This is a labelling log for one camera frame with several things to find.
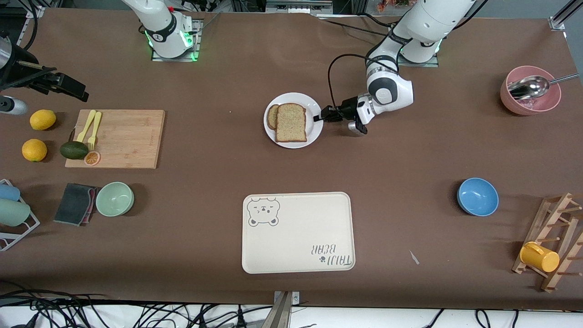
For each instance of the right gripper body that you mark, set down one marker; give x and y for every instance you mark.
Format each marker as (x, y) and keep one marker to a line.
(19, 69)

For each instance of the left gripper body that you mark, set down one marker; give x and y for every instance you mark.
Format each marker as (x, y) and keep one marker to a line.
(347, 108)

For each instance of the white round plate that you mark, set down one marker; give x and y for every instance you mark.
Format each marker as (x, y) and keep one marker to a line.
(312, 107)

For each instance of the large brown toast slice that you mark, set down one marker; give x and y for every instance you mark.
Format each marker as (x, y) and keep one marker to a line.
(291, 123)

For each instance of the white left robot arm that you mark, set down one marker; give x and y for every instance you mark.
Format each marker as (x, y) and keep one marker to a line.
(428, 23)

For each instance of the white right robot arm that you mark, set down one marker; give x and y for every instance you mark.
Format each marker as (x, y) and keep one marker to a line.
(164, 27)

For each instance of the yellow lemon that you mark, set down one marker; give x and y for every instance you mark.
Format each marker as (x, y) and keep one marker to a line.
(43, 120)

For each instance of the yellow plastic knife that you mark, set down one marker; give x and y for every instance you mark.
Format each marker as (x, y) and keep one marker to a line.
(85, 127)

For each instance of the yellow plastic fork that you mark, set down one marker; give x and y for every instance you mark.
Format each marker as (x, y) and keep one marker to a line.
(95, 127)

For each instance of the dark green avocado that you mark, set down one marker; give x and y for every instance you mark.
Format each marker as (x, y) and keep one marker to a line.
(74, 150)

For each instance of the round orange-yellow citrus fruit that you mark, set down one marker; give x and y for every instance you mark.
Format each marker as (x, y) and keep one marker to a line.
(34, 150)

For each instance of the orange slice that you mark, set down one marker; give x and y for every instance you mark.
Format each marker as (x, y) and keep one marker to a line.
(92, 158)

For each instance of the wooden cutting board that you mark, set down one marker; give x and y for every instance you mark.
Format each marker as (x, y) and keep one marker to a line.
(127, 141)

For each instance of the grey metal box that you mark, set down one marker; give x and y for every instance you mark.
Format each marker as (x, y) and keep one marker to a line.
(298, 5)

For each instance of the cream tray with bear print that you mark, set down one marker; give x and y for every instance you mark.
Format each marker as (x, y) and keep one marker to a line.
(300, 228)

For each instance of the light blue cup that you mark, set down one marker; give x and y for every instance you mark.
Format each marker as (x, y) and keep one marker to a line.
(8, 192)

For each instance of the pink cloth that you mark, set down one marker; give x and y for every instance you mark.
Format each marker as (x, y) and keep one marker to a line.
(94, 200)

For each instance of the dark grey cloth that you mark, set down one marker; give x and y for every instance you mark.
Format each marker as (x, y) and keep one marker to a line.
(73, 204)

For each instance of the pale green bowl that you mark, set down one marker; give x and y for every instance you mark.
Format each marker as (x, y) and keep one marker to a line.
(115, 199)

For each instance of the pale green cup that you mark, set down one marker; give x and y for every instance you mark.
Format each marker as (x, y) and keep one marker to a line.
(12, 212)

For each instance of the blue bowl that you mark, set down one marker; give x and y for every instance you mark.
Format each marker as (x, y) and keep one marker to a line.
(478, 197)

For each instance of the small grey paper scrap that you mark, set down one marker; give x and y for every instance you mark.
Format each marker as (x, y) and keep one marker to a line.
(414, 257)

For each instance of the metal ladle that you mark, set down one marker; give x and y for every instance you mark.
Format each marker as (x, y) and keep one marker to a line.
(528, 87)

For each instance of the pink bowl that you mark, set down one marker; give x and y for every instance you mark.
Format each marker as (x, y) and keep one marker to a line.
(530, 107)

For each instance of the wooden peg drying rack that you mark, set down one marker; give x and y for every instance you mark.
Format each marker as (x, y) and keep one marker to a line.
(558, 218)

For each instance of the yellow mug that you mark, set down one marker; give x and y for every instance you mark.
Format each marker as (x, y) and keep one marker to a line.
(539, 258)

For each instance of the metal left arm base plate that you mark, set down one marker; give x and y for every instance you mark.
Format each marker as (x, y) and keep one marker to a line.
(416, 65)

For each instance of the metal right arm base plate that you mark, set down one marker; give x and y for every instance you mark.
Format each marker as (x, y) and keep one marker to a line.
(173, 59)

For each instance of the aluminium frame profile with bracket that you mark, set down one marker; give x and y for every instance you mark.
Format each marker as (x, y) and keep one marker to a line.
(286, 297)

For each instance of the aluminium corner frame post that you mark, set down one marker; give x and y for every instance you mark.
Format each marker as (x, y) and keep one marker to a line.
(562, 16)

